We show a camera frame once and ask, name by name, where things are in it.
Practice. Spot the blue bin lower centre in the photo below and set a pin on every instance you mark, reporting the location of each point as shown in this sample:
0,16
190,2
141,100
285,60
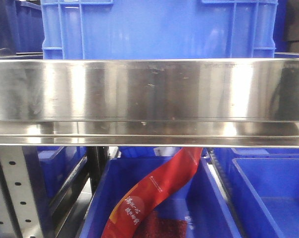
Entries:
197,210

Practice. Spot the blue bin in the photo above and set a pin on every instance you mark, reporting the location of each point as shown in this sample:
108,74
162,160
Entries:
56,163
262,185
197,210

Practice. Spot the blue bin lower left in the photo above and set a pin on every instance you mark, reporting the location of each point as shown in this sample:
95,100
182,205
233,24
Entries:
56,163

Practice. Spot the blue bin lower right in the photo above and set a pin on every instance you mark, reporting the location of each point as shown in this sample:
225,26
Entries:
262,185

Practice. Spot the red printed banner ribbon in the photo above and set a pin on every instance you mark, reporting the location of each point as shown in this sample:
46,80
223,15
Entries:
151,191

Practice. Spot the large blue crate on shelf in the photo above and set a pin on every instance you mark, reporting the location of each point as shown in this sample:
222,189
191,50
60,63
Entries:
158,29

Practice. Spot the dark blue crate upper left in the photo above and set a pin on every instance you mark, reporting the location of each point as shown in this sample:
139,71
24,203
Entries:
21,27

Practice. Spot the perforated metal shelf upright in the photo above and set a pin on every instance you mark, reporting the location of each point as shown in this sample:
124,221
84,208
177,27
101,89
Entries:
19,216

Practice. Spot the stainless steel shelf rail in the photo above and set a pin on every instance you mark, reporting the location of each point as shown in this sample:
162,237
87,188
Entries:
190,102

